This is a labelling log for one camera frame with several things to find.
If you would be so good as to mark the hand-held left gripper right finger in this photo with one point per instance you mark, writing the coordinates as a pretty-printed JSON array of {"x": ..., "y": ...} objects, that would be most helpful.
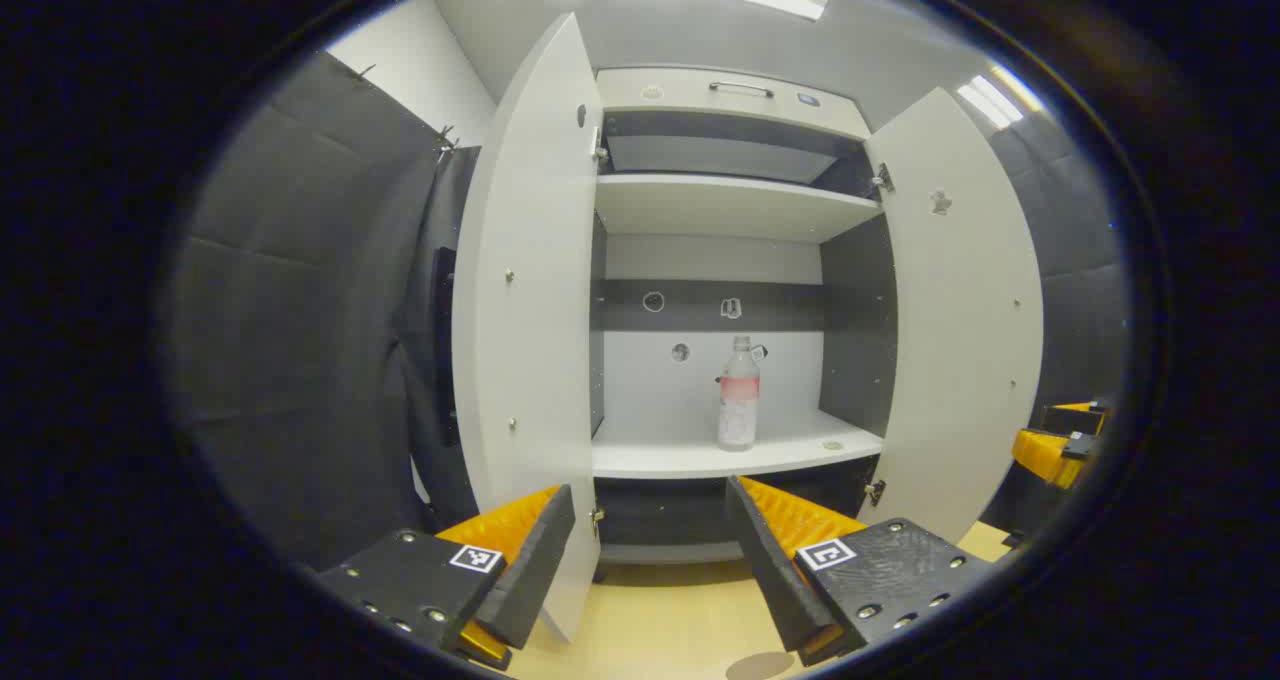
[{"x": 770, "y": 570}]

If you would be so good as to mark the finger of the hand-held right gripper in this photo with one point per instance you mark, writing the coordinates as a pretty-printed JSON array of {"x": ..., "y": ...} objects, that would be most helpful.
[{"x": 1045, "y": 455}]

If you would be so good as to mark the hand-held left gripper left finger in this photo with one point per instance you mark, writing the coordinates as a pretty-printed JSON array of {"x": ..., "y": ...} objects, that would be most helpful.
[{"x": 530, "y": 570}]

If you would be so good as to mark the clear plastic bottle pink label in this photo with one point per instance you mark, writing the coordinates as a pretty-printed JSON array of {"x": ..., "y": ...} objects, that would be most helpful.
[{"x": 738, "y": 410}]

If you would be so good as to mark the grey white cabinet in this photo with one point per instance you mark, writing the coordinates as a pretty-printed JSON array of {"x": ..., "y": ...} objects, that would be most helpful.
[{"x": 720, "y": 205}]

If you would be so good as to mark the grey cabinet drawer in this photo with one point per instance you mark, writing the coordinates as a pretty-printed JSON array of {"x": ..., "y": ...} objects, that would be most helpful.
[{"x": 690, "y": 95}]

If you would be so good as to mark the small ceiling light panel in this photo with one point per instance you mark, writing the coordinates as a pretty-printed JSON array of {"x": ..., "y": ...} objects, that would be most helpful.
[{"x": 990, "y": 100}]

